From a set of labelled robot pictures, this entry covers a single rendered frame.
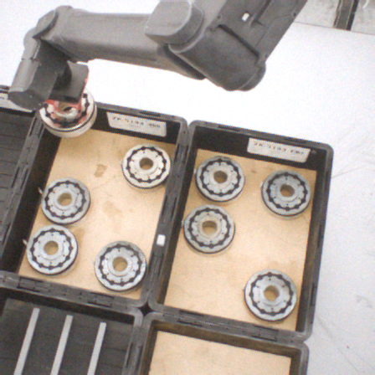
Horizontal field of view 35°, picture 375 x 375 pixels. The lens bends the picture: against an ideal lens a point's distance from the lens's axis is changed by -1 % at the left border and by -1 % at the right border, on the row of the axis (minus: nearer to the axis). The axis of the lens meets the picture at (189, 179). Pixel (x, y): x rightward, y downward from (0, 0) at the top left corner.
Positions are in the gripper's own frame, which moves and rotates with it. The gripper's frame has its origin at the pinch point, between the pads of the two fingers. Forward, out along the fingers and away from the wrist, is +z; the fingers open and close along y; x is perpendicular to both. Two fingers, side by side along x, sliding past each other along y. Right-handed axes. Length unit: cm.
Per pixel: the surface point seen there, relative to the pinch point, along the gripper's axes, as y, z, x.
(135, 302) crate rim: 20.0, 12.0, -30.8
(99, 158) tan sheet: 3.1, 22.5, -0.5
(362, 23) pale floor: 69, 110, 117
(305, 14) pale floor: 45, 109, 117
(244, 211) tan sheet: 36.1, 22.9, -5.5
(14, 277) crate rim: -2.8, 11.7, -31.3
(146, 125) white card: 12.3, 16.6, 6.5
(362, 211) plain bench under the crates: 63, 37, 5
